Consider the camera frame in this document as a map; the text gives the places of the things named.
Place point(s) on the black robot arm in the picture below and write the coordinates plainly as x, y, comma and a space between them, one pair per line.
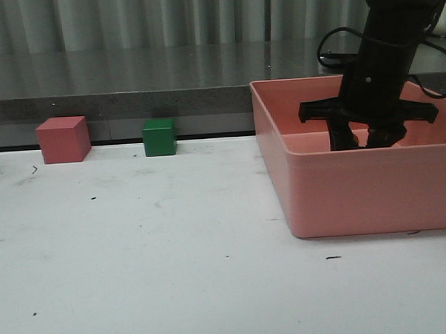
393, 31

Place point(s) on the grey stone counter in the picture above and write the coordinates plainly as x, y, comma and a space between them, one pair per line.
204, 88

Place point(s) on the pink cube middle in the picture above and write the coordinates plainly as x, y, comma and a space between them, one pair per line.
64, 139

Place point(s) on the green cube right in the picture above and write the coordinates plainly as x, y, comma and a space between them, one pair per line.
159, 138

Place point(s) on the pink plastic bin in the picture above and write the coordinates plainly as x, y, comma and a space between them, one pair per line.
339, 193

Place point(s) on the grey curtain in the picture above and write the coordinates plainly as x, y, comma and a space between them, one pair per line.
37, 26

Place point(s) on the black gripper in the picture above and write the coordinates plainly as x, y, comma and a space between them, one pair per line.
368, 98

